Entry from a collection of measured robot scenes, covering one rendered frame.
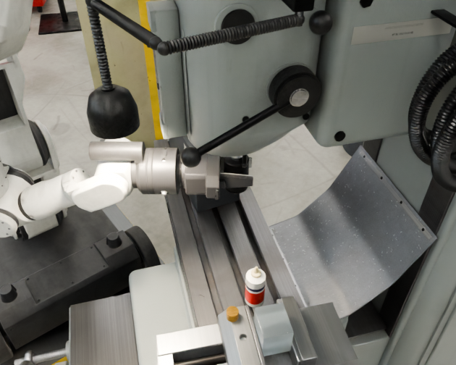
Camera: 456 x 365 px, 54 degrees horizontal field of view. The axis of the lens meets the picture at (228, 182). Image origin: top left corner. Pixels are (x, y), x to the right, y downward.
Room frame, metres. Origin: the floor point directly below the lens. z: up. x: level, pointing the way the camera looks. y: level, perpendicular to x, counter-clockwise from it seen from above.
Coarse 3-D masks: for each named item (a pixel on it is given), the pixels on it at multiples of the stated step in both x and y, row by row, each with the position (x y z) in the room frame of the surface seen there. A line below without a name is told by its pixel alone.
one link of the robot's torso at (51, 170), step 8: (40, 128) 1.04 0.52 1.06; (48, 136) 1.04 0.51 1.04; (48, 144) 1.02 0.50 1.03; (48, 152) 1.03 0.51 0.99; (48, 160) 1.06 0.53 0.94; (56, 160) 1.04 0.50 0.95; (40, 168) 1.03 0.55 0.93; (48, 168) 1.03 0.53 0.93; (56, 168) 1.03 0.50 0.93; (32, 176) 0.99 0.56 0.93; (40, 176) 1.00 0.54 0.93; (48, 176) 1.01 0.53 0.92; (56, 176) 1.03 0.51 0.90; (56, 216) 1.07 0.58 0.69; (32, 224) 1.01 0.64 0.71; (40, 224) 1.03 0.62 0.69; (48, 224) 1.05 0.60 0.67; (56, 224) 1.07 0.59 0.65; (16, 232) 1.00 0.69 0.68; (24, 232) 1.00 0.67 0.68; (32, 232) 1.02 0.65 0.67; (40, 232) 1.04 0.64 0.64
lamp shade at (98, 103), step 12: (96, 96) 0.54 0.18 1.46; (108, 96) 0.54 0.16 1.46; (120, 96) 0.54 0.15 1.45; (96, 108) 0.53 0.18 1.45; (108, 108) 0.53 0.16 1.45; (120, 108) 0.53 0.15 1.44; (132, 108) 0.55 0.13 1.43; (96, 120) 0.52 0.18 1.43; (108, 120) 0.52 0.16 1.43; (120, 120) 0.53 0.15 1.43; (132, 120) 0.54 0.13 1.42; (96, 132) 0.53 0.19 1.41; (108, 132) 0.52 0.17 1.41; (120, 132) 0.52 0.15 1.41; (132, 132) 0.54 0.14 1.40
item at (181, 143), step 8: (184, 136) 0.90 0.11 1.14; (176, 144) 0.96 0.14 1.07; (184, 144) 0.89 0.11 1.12; (192, 144) 0.87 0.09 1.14; (224, 192) 0.85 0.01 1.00; (192, 200) 0.86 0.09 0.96; (200, 200) 0.83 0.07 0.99; (208, 200) 0.84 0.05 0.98; (216, 200) 0.85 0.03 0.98; (224, 200) 0.85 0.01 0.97; (232, 200) 0.86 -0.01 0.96; (200, 208) 0.83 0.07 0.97; (208, 208) 0.84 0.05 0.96
